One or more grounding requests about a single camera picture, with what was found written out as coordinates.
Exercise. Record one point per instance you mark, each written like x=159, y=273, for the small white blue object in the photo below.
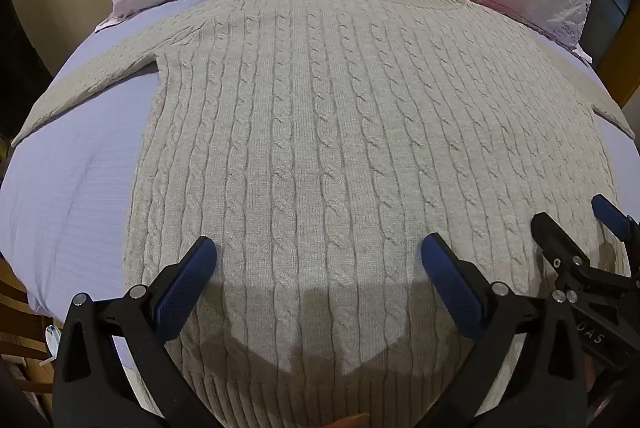
x=52, y=339

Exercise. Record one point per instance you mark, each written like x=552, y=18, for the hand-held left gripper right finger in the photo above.
x=452, y=288

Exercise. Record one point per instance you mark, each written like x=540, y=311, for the wooden furniture frame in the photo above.
x=612, y=8

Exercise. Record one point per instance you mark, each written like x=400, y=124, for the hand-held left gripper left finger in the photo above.
x=182, y=288

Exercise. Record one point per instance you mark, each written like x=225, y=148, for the lavender bed sheet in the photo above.
x=75, y=203

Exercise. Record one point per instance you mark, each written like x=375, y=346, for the wooden chair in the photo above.
x=22, y=333

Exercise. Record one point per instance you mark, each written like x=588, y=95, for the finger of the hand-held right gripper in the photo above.
x=555, y=238
x=611, y=218

